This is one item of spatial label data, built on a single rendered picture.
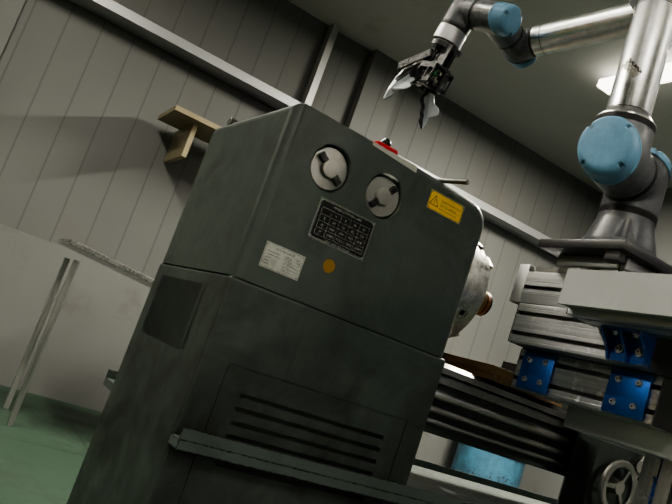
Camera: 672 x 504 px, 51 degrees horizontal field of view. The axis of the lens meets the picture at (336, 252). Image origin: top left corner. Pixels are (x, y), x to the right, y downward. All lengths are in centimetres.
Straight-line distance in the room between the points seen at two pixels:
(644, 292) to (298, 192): 69
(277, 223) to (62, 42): 351
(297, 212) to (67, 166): 334
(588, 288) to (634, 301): 10
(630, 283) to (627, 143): 29
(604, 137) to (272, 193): 66
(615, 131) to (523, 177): 496
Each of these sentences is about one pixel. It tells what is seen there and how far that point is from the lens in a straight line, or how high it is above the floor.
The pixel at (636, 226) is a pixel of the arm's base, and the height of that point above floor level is 122.
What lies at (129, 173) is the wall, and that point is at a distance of 476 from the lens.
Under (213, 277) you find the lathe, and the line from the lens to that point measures 149.
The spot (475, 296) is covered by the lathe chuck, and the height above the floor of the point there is 106.
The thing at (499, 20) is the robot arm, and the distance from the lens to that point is 178.
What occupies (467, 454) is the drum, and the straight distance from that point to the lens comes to 569.
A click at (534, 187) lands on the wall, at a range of 647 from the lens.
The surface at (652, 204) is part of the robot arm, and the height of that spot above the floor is 128.
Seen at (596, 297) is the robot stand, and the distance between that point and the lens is 130.
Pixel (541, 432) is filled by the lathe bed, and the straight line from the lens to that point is 215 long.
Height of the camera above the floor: 76
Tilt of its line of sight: 9 degrees up
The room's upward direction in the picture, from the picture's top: 19 degrees clockwise
